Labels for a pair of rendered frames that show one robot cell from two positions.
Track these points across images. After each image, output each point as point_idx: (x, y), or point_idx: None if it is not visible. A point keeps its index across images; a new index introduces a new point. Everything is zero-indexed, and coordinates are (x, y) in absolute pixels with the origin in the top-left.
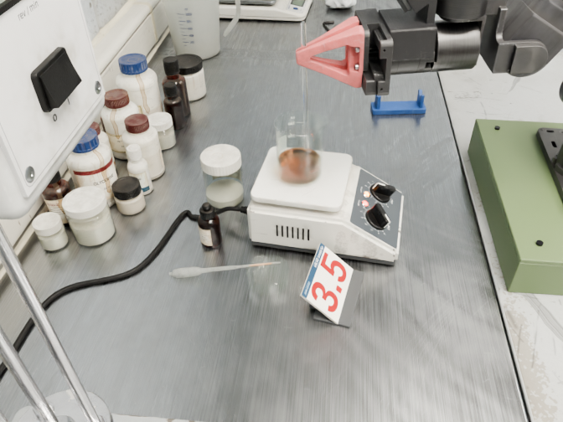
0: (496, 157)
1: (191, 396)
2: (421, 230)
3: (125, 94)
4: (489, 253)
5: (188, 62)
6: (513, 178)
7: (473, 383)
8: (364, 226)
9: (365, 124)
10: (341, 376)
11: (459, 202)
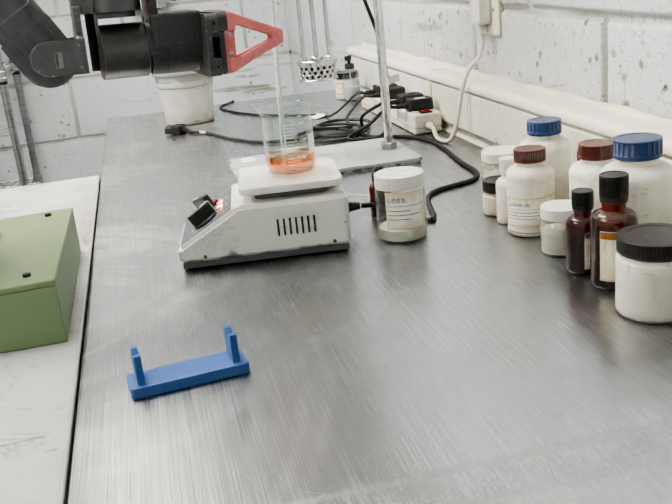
0: (50, 251)
1: None
2: (158, 263)
3: (583, 144)
4: (86, 265)
5: (643, 235)
6: (40, 242)
7: (129, 218)
8: (217, 197)
9: (251, 341)
10: None
11: (104, 290)
